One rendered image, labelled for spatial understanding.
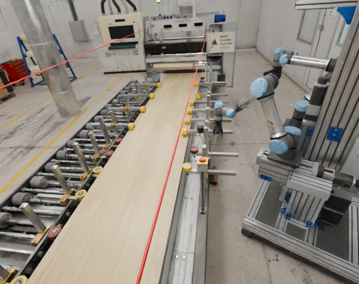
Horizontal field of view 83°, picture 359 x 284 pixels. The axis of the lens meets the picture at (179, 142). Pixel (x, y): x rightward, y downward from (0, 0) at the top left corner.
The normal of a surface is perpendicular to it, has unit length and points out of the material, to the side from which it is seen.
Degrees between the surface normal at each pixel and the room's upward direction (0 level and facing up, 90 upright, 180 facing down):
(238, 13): 90
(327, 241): 0
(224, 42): 90
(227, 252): 0
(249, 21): 90
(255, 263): 0
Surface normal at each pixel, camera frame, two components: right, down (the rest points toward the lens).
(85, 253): -0.07, -0.83
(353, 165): -0.56, 0.50
